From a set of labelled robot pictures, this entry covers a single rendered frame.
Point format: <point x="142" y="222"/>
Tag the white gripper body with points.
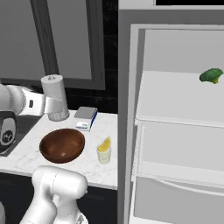
<point x="55" y="105"/>

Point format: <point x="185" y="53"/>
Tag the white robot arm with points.
<point x="55" y="186"/>

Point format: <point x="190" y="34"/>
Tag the brown wooden bowl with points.
<point x="58" y="143"/>

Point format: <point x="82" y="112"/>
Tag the yellow lemon wedge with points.
<point x="105" y="145"/>

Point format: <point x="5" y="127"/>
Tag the grey fridge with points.
<point x="124" y="87"/>

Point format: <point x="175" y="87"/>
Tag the glass of lemonade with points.
<point x="104" y="157"/>

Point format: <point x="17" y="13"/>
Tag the white fridge shelf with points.
<point x="175" y="96"/>

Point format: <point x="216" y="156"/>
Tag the white fridge drawer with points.
<point x="175" y="201"/>

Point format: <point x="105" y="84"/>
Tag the white paper towel roll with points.
<point x="54" y="86"/>

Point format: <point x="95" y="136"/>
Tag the grey and blue box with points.
<point x="85" y="114"/>

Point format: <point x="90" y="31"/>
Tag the grey sink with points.
<point x="24" y="124"/>

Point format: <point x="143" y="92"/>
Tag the grey framed window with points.
<point x="73" y="38"/>

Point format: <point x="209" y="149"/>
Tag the dark base cupboards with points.
<point x="102" y="204"/>

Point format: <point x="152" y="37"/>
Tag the white cupboard with black opening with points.
<point x="137" y="3"/>

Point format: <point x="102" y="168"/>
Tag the green broccoli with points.
<point x="210" y="75"/>

